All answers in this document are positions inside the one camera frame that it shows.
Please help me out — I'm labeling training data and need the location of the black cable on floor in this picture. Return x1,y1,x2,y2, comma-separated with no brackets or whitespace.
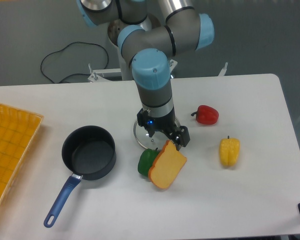
40,41,109,84

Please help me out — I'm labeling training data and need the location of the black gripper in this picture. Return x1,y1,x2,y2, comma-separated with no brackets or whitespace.
137,108,190,150

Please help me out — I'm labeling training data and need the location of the yellow toy bell pepper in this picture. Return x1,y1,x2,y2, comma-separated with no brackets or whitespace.
219,135,241,168

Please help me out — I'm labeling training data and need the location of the yellow plastic basket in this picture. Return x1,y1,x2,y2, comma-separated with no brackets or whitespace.
0,103,44,207

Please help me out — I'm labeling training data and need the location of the toy bread slice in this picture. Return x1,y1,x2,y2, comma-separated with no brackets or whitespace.
148,140,187,190

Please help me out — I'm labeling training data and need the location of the red toy bell pepper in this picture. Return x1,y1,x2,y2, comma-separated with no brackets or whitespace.
190,105,219,126

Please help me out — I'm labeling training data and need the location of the glass lid blue knob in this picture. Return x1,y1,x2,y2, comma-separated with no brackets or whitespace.
133,119,169,151

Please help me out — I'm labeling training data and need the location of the white metal bracket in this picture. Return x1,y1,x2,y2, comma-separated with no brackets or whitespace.
217,62,229,77
87,63,122,83

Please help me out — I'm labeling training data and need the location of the green toy bell pepper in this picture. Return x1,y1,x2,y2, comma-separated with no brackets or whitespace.
137,148,159,177

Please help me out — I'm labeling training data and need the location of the white metal bracket left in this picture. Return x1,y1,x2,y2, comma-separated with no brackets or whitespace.
87,63,122,83

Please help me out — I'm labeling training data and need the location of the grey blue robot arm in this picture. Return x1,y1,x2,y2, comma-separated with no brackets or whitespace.
77,0,215,148

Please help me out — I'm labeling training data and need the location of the white metal bracket right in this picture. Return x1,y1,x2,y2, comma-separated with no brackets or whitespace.
217,62,229,77

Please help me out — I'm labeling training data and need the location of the dark saucepan blue handle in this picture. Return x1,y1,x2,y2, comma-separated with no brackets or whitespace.
43,125,117,228

